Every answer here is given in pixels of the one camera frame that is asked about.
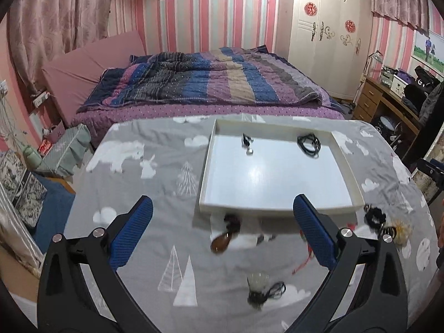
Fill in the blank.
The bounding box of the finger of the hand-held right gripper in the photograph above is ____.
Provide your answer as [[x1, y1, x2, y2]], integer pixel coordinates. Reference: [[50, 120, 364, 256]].
[[417, 158, 444, 184]]

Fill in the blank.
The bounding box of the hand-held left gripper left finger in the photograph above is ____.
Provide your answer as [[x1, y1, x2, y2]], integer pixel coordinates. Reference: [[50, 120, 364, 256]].
[[36, 195, 163, 333]]

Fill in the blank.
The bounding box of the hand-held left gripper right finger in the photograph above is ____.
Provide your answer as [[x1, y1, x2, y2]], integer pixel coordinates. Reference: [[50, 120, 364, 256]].
[[281, 194, 410, 333]]

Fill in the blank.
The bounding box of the white rectangular tray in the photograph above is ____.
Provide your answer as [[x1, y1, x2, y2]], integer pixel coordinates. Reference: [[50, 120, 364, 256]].
[[198, 118, 365, 220]]

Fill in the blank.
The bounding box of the beige ruffled scrunchie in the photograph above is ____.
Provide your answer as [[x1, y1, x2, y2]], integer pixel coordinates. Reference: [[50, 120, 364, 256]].
[[392, 222, 413, 248]]

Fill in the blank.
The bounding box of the grey printed blanket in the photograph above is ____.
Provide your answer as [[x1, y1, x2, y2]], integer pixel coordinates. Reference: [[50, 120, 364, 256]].
[[64, 113, 439, 333]]

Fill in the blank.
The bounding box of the black scrunchie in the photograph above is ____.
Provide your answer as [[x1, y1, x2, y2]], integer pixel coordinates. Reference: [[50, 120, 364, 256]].
[[364, 206, 386, 226]]

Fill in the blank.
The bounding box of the round drum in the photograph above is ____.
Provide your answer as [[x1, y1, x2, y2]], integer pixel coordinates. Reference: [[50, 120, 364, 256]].
[[376, 114, 403, 139]]

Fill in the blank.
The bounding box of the blue cloth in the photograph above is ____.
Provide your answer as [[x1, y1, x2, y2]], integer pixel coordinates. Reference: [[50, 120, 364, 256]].
[[28, 173, 75, 250]]

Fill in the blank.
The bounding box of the black bag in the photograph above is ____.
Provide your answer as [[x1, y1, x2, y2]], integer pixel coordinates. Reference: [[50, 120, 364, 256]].
[[404, 66, 444, 112]]

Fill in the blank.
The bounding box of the brown hair clip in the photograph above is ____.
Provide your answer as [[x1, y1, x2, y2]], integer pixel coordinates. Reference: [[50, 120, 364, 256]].
[[210, 213, 241, 254]]

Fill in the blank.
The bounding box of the white box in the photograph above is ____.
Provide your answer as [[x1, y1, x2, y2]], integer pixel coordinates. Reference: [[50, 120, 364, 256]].
[[390, 74, 412, 98]]

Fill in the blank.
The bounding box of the wooden desk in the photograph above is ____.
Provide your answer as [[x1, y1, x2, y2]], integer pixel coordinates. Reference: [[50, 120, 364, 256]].
[[354, 76, 422, 136]]

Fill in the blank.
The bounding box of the grey pleated cloth cover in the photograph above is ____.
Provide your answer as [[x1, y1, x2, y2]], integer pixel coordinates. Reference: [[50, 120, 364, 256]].
[[36, 125, 92, 177]]

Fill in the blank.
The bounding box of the purple dotted bed sheet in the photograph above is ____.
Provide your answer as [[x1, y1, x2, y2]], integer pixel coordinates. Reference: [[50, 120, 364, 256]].
[[71, 106, 347, 143]]

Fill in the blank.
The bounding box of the black white patterned cushion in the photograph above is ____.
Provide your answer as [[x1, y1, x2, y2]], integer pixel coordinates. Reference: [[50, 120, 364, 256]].
[[0, 153, 47, 228]]

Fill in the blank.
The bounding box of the green jar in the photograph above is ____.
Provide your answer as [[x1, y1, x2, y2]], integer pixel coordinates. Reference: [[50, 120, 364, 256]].
[[22, 146, 42, 170]]

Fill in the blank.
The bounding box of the desk lamp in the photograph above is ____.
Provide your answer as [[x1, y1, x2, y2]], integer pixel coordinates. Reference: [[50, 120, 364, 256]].
[[364, 50, 384, 77]]

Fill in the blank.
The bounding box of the cream wardrobe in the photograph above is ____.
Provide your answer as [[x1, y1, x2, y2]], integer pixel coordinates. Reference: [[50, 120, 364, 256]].
[[288, 0, 373, 103]]

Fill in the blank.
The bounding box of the short pink curtain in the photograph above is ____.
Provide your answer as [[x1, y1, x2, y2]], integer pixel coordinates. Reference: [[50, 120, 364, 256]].
[[369, 0, 431, 32]]

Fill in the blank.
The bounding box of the pink mattress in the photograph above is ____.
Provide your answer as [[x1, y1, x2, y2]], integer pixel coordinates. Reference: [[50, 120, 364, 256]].
[[42, 29, 146, 127]]

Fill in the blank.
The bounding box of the striped quilt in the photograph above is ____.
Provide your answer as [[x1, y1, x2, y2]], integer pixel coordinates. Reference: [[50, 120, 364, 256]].
[[81, 45, 332, 108]]

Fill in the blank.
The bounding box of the pink patterned curtain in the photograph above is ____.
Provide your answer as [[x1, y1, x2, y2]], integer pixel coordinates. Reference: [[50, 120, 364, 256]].
[[7, 0, 115, 94]]

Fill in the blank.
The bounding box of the red cord bracelet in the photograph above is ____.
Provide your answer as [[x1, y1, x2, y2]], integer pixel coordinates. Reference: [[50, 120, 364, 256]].
[[291, 246, 314, 274]]

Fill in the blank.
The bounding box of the clear glass pendant black cord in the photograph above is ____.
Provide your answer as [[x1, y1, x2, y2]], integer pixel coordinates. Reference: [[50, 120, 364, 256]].
[[247, 273, 287, 310]]

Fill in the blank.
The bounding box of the black cord necklace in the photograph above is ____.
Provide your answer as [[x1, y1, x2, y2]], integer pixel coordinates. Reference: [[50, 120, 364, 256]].
[[297, 133, 321, 158]]

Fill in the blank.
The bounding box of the wall poster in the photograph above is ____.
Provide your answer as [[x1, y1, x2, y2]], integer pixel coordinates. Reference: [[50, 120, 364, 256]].
[[411, 29, 444, 73]]

